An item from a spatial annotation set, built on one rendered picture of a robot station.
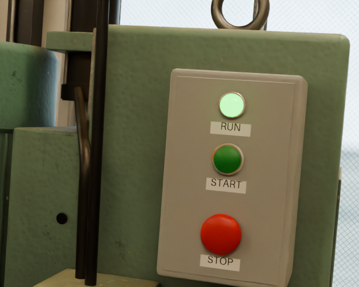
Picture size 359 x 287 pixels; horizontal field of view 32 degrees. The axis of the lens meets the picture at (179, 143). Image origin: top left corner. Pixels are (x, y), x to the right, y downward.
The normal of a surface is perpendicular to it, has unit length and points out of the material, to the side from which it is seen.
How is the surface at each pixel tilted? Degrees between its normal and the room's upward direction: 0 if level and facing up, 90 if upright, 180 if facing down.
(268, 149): 90
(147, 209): 90
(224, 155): 87
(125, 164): 90
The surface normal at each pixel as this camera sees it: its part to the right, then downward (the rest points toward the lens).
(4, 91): 0.56, 0.08
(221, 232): -0.25, 0.04
